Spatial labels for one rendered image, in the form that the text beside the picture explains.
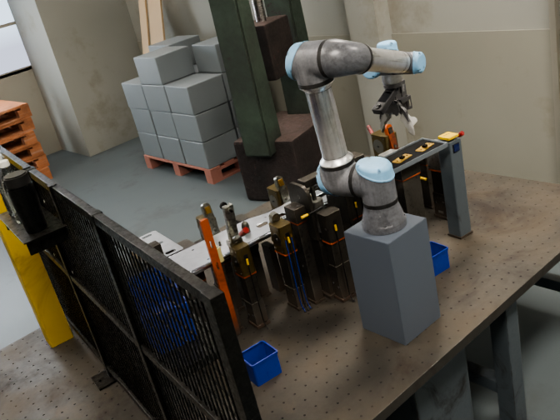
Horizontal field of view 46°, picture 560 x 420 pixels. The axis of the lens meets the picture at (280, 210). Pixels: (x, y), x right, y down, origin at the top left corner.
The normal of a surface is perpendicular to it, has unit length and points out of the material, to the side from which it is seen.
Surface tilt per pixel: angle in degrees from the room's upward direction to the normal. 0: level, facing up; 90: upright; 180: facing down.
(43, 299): 90
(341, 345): 0
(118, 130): 90
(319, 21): 90
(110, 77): 90
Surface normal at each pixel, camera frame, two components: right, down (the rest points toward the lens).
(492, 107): -0.73, 0.42
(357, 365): -0.22, -0.89
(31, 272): 0.55, 0.22
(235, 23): -0.51, 0.43
